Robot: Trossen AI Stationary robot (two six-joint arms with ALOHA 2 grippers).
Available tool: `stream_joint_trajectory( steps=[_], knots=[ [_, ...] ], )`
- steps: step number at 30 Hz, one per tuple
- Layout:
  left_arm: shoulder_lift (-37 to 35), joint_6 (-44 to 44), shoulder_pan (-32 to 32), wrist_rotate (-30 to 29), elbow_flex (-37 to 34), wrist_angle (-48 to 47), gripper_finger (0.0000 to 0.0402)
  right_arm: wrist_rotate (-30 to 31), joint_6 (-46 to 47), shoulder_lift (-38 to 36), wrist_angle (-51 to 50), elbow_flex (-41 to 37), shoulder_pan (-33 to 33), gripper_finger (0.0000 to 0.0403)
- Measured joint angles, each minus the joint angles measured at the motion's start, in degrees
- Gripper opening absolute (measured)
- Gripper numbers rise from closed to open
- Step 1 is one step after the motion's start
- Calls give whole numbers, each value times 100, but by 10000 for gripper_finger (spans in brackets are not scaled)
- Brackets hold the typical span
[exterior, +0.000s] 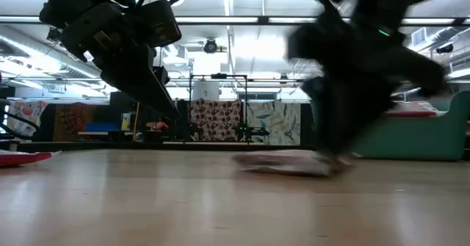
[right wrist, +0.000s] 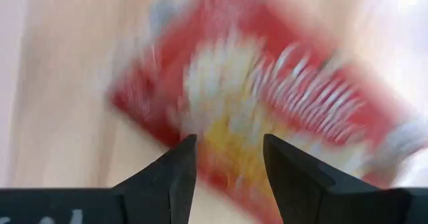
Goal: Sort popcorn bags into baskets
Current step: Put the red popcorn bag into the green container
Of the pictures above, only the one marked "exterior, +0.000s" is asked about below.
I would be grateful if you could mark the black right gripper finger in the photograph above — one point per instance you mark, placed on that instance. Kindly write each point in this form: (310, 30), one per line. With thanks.
(358, 141)
(332, 141)

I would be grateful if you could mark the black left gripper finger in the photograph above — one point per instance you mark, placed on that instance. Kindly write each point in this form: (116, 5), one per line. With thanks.
(163, 75)
(143, 88)

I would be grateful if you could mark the red popcorn bag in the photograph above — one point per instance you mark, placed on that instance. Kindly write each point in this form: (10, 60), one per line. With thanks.
(282, 163)
(22, 159)

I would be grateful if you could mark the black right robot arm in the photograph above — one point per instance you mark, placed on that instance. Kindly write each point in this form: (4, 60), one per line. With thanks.
(367, 36)

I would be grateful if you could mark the yellow stick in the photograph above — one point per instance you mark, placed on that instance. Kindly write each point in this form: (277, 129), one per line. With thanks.
(136, 121)

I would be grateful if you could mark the black metal stand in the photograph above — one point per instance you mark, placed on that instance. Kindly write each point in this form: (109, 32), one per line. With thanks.
(191, 106)

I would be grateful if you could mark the teal plastic basket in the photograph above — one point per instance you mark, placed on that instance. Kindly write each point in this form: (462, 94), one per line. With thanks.
(415, 139)

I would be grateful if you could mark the leaf patterned cloth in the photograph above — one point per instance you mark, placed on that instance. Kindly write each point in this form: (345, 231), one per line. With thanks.
(273, 123)

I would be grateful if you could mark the red circle patterned cloth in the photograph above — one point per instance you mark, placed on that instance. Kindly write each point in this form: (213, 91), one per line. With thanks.
(216, 119)

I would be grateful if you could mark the orange patterned cloth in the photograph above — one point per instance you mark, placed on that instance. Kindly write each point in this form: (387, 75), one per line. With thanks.
(73, 121)

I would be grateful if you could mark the lips patterned cloth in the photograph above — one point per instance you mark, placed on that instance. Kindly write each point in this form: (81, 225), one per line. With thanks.
(27, 115)

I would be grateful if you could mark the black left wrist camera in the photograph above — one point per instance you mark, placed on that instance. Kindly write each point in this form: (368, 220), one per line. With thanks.
(161, 22)

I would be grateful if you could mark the black overhead camera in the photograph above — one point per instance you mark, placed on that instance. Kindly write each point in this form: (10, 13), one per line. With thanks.
(210, 46)

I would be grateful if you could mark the black table frame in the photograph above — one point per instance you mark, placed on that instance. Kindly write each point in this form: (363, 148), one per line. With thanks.
(110, 146)

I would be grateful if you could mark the black overhead frame bar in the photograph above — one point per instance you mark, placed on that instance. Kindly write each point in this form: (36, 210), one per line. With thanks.
(227, 20)

